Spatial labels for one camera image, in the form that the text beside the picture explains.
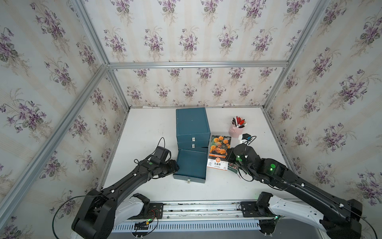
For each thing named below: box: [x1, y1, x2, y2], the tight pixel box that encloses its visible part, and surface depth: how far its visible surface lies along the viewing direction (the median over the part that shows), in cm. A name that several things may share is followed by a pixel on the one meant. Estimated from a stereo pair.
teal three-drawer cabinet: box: [172, 107, 211, 184], surface depth 85 cm
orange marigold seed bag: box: [206, 134, 232, 171], surface depth 77 cm
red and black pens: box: [231, 116, 248, 128], surface depth 100 cm
